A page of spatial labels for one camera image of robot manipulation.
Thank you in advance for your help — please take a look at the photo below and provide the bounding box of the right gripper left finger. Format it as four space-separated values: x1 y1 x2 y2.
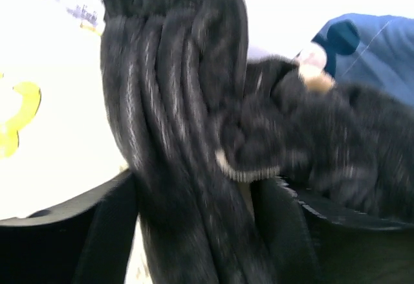
1 171 138 283

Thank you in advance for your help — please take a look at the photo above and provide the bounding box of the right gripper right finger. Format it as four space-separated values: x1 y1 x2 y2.
250 179 413 283

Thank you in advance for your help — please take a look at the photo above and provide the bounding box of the white pillow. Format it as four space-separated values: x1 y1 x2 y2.
1 0 127 219

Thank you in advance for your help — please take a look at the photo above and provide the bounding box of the black floral plush pillowcase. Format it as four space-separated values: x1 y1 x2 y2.
100 0 413 283

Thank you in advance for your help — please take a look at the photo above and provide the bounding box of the blue cartoon print pillow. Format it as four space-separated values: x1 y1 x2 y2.
312 13 413 105

